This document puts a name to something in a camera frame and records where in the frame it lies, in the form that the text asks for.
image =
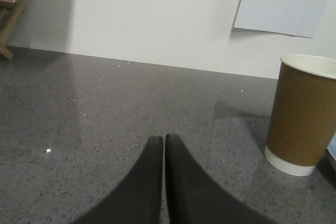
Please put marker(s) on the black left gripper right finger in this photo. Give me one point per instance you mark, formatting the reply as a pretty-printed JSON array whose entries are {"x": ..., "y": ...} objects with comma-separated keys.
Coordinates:
[{"x": 193, "y": 197}]

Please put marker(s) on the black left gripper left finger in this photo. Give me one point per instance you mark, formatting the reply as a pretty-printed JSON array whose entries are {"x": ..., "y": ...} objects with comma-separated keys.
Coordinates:
[{"x": 137, "y": 198}]

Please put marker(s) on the brown paper cup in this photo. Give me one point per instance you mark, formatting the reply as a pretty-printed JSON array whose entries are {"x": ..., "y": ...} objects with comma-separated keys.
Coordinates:
[{"x": 302, "y": 122}]

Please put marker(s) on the light blue plate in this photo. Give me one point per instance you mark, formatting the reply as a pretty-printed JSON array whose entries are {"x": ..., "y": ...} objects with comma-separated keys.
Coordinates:
[{"x": 330, "y": 152}]

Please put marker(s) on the wooden stand with red board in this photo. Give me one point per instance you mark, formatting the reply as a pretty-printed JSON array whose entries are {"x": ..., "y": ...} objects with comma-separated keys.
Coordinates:
[{"x": 11, "y": 11}]

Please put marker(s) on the white paper sheet on wall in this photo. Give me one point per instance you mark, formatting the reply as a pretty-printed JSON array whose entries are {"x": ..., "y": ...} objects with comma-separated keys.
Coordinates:
[{"x": 291, "y": 17}]

